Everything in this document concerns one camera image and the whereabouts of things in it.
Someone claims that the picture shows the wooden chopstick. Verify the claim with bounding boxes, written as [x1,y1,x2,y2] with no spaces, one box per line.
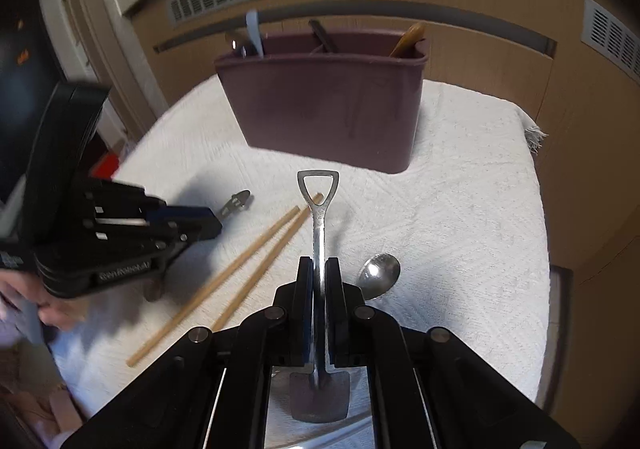
[210,193,325,332]
[126,206,302,368]

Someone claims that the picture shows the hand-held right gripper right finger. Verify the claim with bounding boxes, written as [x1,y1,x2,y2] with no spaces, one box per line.
[325,256,583,449]

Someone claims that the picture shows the person's left hand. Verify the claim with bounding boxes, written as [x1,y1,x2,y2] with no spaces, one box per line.
[0,271,89,331]

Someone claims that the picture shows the wooden kitchen cabinet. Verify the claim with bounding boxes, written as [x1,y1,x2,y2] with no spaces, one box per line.
[112,0,640,449]

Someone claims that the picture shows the white plastic spoon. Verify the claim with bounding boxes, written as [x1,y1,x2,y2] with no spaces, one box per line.
[245,10,265,58]

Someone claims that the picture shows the wooden spoon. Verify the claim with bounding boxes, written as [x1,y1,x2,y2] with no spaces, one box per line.
[389,22,427,59]

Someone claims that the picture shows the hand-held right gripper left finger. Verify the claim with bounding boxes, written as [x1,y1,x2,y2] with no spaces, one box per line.
[62,256,316,449]

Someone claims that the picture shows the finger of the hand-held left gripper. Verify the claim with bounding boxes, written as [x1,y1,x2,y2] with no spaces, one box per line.
[144,196,217,223]
[149,218,224,256]

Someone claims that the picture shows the red floor mat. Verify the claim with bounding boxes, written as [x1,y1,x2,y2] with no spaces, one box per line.
[87,152,126,180]

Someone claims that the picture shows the maroon plastic utensil holder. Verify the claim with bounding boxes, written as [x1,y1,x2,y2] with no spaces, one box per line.
[214,26,431,175]

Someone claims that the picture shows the black chopstick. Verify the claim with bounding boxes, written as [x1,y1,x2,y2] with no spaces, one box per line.
[312,22,340,53]
[308,19,335,52]

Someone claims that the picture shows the short grey ventilation grille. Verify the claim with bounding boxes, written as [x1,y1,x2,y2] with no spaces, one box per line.
[580,0,640,75]

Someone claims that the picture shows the steel spoon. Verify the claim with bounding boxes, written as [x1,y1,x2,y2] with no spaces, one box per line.
[356,253,402,302]

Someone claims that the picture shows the metal shovel-shaped spoon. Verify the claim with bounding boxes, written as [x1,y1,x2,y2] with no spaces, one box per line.
[290,170,351,425]

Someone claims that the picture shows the white woven tablecloth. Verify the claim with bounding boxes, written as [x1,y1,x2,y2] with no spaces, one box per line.
[50,76,551,449]

